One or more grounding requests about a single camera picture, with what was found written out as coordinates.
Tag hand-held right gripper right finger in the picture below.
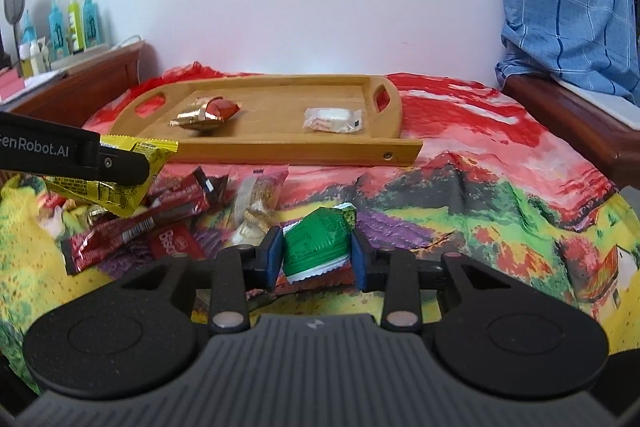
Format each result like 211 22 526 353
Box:
350 229 521 334

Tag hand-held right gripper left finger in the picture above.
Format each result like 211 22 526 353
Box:
107 227 284 335

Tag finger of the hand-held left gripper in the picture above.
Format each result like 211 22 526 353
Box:
75 139 152 186

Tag yellow snack packet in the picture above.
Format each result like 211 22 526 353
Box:
44 133 180 218

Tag clear nut bar packet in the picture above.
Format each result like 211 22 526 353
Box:
226 207 274 254
232 167 289 228

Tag green snack packet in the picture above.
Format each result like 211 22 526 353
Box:
282 203 357 284

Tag red wafer stick packet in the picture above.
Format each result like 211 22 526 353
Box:
61 212 157 276
149 167 229 219

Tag red biscuit packet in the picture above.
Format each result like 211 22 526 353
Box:
149 227 207 261

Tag red gold nut packet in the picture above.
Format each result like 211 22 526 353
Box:
169 96 242 128

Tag wooden tray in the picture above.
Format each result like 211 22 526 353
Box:
109 74 423 168

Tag clear packet with white snack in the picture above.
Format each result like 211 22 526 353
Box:
303 106 364 134

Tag white paper sheets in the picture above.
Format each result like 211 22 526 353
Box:
22 71 67 92

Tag pink book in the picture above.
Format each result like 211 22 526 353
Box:
0 68 27 102

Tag wooden bedside cabinet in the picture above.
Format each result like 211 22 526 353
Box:
0 40 147 128

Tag white small bottles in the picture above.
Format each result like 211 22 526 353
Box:
18 38 52 76

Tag white plastic tray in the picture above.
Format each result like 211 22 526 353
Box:
47 41 115 71

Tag small blue spray bottle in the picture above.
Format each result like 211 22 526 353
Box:
20 11 39 58

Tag yellow green bottle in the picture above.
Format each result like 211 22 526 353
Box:
67 0 86 54

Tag printed blanket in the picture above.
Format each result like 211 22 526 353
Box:
0 61 640 360

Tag white cable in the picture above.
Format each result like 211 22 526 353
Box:
111 34 147 52

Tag wooden bed frame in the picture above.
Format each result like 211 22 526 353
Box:
501 74 640 191

